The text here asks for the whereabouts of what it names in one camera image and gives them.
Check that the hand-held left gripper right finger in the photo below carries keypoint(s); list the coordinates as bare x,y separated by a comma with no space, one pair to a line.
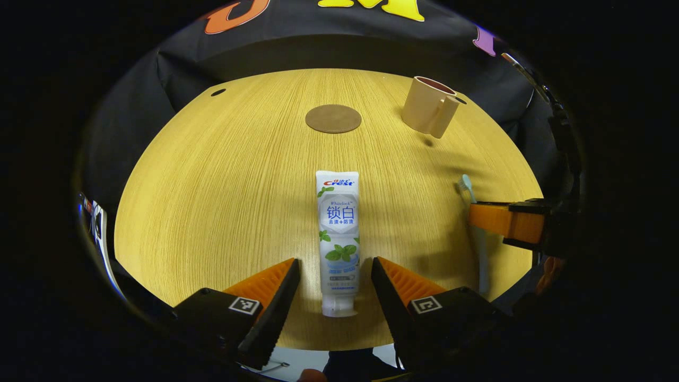
395,313

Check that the white device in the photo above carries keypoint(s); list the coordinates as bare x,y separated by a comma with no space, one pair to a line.
99,228

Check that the round brown coaster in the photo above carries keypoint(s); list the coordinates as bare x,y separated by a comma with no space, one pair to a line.
333,119

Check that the person's dark clothing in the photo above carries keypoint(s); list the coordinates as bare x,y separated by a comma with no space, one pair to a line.
350,366

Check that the black backdrop cloth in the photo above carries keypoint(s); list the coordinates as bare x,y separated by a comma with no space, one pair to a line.
318,48

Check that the beige cup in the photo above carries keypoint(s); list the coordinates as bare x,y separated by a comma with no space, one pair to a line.
421,109

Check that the pale green toothbrush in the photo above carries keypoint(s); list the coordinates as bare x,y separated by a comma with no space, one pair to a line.
481,265

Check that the white toothpaste tube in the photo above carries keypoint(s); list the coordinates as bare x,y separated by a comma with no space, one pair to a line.
338,239

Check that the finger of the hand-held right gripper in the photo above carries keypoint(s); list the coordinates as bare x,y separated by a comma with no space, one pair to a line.
509,223

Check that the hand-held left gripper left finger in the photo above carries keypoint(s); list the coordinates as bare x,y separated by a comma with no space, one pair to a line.
276,313

